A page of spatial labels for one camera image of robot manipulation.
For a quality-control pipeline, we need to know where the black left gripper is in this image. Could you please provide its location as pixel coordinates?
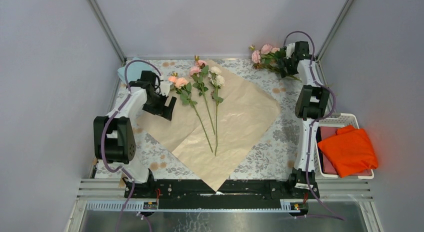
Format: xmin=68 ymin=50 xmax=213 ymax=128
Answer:
xmin=142 ymin=90 xmax=176 ymax=121

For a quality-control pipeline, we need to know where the pink double rose stem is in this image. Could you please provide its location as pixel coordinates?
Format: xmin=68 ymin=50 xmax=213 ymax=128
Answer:
xmin=167 ymin=72 xmax=213 ymax=152

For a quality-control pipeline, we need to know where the pink fake rose stem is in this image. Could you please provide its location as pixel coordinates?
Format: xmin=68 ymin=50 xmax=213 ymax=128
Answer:
xmin=189 ymin=55 xmax=216 ymax=135

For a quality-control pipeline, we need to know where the peach wrapping paper sheet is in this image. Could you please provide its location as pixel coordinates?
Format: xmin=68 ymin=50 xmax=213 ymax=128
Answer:
xmin=134 ymin=67 xmax=281 ymax=191

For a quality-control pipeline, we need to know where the white fake rose stem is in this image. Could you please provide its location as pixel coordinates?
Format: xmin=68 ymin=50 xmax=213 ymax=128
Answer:
xmin=208 ymin=66 xmax=225 ymax=156

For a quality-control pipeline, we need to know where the pile of fake flowers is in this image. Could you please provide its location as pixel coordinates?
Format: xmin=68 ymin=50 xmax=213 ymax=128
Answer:
xmin=248 ymin=43 xmax=300 ymax=81

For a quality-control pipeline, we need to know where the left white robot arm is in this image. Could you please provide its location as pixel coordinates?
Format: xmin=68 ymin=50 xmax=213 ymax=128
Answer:
xmin=93 ymin=70 xmax=176 ymax=198

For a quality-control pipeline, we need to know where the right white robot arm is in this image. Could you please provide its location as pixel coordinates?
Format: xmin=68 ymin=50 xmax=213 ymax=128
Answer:
xmin=283 ymin=41 xmax=330 ymax=198

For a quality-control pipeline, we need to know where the light blue folded towel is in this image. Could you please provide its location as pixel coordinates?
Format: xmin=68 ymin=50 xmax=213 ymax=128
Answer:
xmin=117 ymin=62 xmax=156 ymax=85

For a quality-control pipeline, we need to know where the white plastic basket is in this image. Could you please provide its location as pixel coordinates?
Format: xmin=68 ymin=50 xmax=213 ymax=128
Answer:
xmin=314 ymin=113 xmax=379 ymax=180

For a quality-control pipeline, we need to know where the pink cloth in basket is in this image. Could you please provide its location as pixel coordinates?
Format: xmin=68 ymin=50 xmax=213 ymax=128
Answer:
xmin=318 ymin=126 xmax=373 ymax=177

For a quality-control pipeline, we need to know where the floral patterned tablecloth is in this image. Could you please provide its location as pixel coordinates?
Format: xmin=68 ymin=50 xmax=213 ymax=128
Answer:
xmin=94 ymin=58 xmax=332 ymax=181

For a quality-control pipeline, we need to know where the orange folded cloth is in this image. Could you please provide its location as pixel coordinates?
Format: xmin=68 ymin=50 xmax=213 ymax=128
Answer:
xmin=317 ymin=125 xmax=380 ymax=178

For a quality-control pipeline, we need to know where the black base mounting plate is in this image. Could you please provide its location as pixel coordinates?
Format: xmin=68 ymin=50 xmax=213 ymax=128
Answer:
xmin=124 ymin=179 xmax=320 ymax=210

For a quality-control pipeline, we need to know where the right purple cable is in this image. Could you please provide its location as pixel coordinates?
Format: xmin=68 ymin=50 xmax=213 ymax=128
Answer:
xmin=283 ymin=30 xmax=347 ymax=222

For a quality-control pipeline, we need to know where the purple cable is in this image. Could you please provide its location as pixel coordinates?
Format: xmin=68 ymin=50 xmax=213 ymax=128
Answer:
xmin=100 ymin=59 xmax=163 ymax=232
xmin=283 ymin=30 xmax=347 ymax=222

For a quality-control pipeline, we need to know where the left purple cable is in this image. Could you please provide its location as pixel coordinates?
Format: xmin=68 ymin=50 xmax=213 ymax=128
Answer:
xmin=100 ymin=59 xmax=163 ymax=232

